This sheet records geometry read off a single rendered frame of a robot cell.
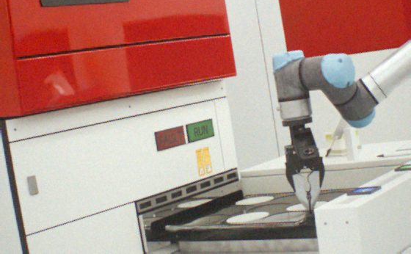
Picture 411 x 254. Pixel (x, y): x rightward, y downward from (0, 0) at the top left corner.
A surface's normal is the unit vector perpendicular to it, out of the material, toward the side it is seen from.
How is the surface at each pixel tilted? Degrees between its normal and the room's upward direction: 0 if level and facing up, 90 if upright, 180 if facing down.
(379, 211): 90
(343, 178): 90
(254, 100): 90
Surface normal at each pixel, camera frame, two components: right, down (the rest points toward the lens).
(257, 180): -0.57, 0.13
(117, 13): 0.81, -0.10
